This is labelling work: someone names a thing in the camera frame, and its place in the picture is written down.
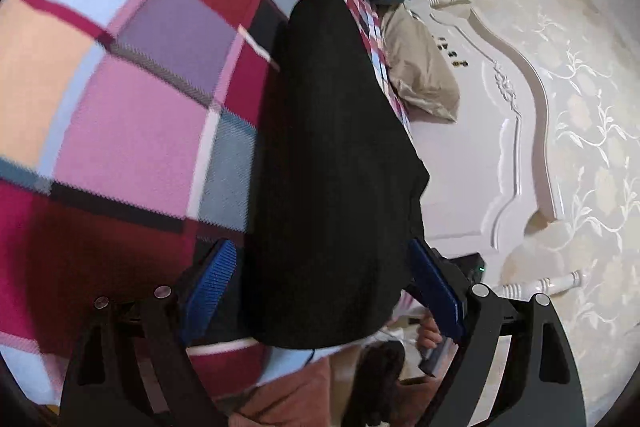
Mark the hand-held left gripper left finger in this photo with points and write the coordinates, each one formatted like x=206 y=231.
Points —
x=210 y=292

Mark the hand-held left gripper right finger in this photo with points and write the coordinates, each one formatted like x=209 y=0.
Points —
x=437 y=289

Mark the black pants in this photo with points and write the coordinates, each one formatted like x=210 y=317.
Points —
x=325 y=157

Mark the person's right hand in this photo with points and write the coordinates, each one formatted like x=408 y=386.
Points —
x=429 y=332

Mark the dark cloth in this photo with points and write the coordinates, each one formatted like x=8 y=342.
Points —
x=382 y=382

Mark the person's pink trousers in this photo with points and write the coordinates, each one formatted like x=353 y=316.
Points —
x=300 y=387

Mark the white carved headboard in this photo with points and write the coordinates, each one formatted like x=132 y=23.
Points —
x=475 y=132

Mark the plaid bed sheet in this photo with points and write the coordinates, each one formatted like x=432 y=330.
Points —
x=125 y=132

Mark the beige pillow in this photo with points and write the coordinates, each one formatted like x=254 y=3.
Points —
x=425 y=72

